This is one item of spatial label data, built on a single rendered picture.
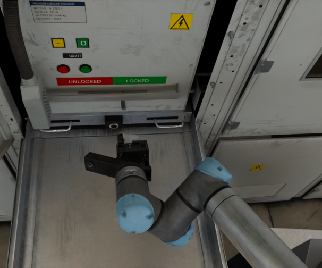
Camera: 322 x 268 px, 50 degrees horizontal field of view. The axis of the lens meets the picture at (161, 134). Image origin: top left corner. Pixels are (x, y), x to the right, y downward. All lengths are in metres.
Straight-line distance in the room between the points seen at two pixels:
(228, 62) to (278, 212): 1.37
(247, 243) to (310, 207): 1.62
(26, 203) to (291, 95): 0.88
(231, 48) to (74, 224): 0.67
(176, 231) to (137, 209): 0.13
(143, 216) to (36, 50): 0.51
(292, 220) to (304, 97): 1.15
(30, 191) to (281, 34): 0.84
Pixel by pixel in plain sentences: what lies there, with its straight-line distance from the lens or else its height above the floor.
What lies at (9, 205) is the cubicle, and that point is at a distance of 1.77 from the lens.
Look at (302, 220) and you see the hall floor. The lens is 2.23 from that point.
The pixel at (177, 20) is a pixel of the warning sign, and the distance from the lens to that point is 0.89.
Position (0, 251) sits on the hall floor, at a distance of 2.02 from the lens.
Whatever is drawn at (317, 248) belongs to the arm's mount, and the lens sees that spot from 1.14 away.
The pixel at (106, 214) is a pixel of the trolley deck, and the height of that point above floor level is 0.85.
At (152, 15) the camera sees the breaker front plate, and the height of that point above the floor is 1.32.
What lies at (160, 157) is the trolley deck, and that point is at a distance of 1.17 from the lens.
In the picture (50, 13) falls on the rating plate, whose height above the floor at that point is 1.33.
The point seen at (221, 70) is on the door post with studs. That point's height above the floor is 1.17.
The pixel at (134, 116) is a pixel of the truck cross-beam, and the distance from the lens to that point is 1.17.
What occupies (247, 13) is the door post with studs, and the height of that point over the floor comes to 1.37.
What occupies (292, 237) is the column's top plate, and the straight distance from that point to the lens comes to 1.30.
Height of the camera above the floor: 1.88
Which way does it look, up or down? 58 degrees down
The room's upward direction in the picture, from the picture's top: 12 degrees clockwise
